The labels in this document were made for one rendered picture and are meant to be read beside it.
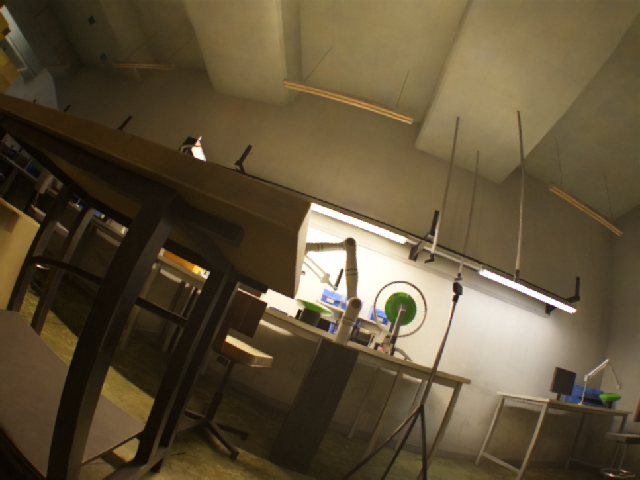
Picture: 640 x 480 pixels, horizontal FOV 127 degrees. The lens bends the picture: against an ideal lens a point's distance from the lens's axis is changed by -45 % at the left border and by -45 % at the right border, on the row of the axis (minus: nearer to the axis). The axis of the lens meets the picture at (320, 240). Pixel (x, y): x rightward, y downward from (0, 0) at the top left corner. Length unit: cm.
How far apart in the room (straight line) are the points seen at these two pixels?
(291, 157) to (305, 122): 66
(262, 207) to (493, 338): 349
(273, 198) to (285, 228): 5
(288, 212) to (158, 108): 516
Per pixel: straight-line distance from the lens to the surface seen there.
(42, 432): 86
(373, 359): 221
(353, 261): 193
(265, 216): 40
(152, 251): 50
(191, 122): 481
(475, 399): 365
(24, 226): 153
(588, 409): 371
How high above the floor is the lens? 80
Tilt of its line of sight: 20 degrees up
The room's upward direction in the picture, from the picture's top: 23 degrees clockwise
